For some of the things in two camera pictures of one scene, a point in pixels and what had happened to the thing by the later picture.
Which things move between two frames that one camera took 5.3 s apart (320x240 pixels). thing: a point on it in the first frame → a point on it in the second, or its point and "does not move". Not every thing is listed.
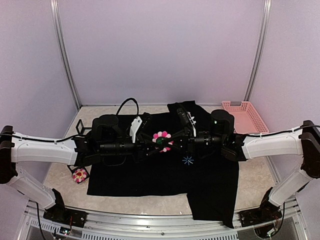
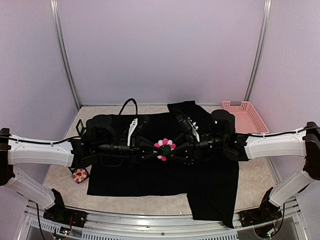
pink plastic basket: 247,120 does not move
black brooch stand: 83,128 does not move
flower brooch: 159,138 → 167,146
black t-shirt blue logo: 210,180 does not move
